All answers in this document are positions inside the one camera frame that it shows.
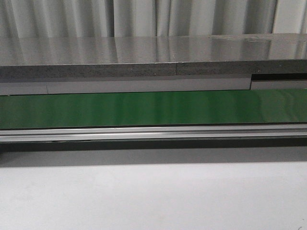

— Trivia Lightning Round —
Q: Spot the grey stone slab table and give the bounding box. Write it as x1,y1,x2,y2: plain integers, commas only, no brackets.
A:
0,34,307,82

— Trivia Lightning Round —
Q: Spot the aluminium conveyor front rail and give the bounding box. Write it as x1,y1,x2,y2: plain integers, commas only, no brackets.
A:
0,124,307,143

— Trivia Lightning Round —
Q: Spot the green conveyor belt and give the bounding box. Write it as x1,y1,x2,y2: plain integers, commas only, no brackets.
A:
0,89,307,129

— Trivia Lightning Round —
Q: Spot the grey conveyor rear rail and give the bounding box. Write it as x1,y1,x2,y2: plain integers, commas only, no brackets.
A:
0,73,307,95

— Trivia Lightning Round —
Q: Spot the white pleated curtain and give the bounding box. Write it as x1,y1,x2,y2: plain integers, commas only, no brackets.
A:
0,0,307,38

